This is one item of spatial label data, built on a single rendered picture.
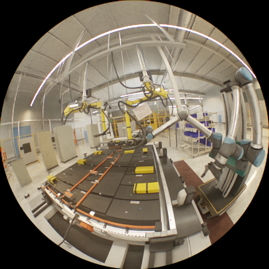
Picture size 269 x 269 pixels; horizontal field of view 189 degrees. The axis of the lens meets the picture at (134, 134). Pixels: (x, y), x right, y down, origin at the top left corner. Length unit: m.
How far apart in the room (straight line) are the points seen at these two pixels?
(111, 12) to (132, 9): 1.55
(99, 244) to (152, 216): 0.44
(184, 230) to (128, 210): 0.34
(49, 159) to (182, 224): 5.04
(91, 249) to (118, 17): 9.71
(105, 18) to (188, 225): 9.55
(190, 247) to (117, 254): 0.37
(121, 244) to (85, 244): 0.27
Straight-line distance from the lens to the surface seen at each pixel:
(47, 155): 4.94
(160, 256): 0.59
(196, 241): 0.63
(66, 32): 9.61
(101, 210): 0.53
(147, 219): 0.46
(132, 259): 0.66
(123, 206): 0.52
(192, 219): 0.62
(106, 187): 0.66
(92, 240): 0.75
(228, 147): 0.60
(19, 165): 4.51
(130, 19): 9.27
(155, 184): 0.57
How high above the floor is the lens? 1.42
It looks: 6 degrees down
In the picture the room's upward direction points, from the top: 8 degrees counter-clockwise
